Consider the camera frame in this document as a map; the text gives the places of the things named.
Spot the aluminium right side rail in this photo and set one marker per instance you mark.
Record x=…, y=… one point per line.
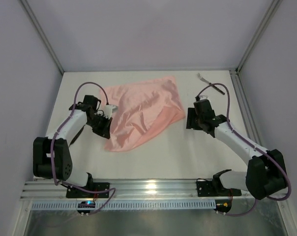
x=247, y=116

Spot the left controller board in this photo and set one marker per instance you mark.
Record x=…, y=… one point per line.
x=85, y=207

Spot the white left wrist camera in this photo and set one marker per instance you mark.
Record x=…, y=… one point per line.
x=109, y=110

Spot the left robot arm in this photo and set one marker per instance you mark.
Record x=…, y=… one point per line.
x=51, y=154

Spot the left frame post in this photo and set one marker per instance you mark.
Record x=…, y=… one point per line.
x=39, y=30

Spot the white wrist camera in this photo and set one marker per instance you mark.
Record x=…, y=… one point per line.
x=201, y=97
x=109, y=110

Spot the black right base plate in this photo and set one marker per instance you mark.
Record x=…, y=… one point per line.
x=213, y=188

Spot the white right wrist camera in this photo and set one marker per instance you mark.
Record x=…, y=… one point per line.
x=201, y=97

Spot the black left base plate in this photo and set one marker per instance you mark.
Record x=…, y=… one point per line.
x=96, y=190

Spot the slotted cable duct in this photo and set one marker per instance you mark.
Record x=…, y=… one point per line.
x=128, y=204

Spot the frame post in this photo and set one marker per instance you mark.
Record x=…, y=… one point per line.
x=261, y=28
x=39, y=30

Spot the right controller board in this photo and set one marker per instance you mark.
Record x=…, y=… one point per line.
x=222, y=207

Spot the pink satin napkin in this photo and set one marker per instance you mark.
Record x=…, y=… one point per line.
x=145, y=109

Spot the metal fork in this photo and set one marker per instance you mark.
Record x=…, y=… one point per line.
x=210, y=84

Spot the aluminium rail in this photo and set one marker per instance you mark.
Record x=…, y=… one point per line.
x=42, y=189
x=247, y=116

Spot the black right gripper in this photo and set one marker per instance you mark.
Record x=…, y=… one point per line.
x=191, y=122

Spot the right frame post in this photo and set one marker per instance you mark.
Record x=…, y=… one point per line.
x=261, y=28

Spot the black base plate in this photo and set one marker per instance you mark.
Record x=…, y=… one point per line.
x=213, y=188
x=96, y=190

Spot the controller board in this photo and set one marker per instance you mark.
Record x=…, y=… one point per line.
x=222, y=207
x=85, y=207

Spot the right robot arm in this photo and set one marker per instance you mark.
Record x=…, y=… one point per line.
x=266, y=171

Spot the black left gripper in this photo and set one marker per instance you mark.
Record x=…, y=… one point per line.
x=102, y=126

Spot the aluminium front rail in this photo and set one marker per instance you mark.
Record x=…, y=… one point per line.
x=42, y=189

